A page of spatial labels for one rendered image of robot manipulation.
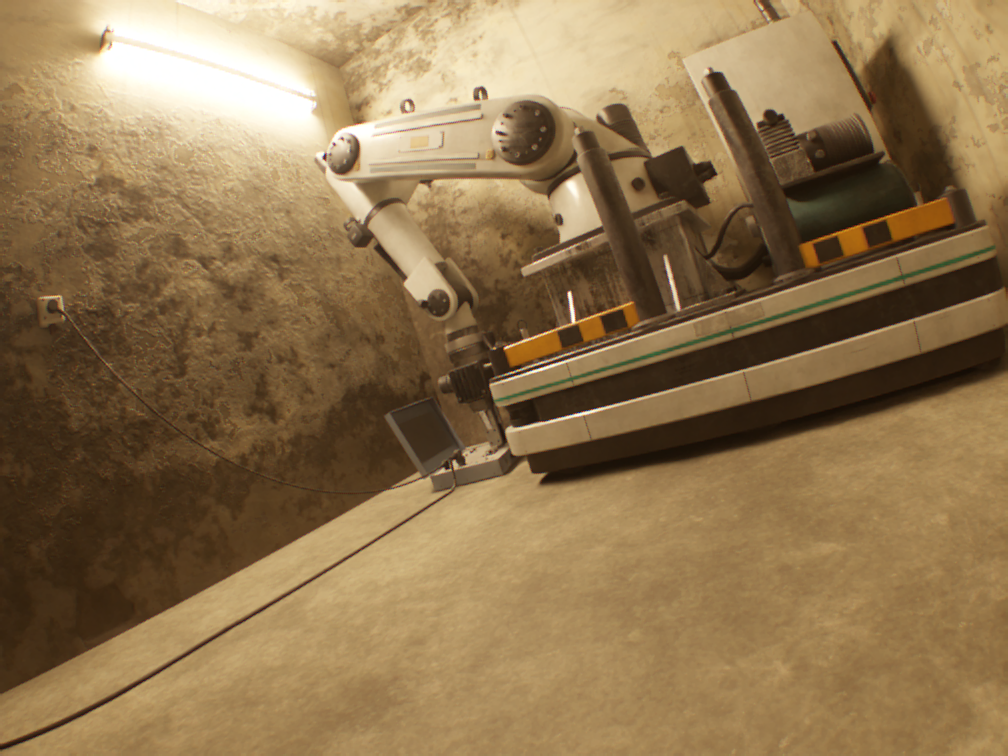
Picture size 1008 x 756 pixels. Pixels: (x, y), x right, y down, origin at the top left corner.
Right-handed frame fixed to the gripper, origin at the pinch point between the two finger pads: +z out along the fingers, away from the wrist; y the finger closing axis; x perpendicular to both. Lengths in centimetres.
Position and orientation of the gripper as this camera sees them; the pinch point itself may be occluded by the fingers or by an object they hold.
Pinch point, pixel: (496, 433)
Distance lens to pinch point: 185.1
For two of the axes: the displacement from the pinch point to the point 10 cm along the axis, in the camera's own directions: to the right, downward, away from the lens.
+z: 3.2, 9.5, 0.2
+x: -9.1, 3.0, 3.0
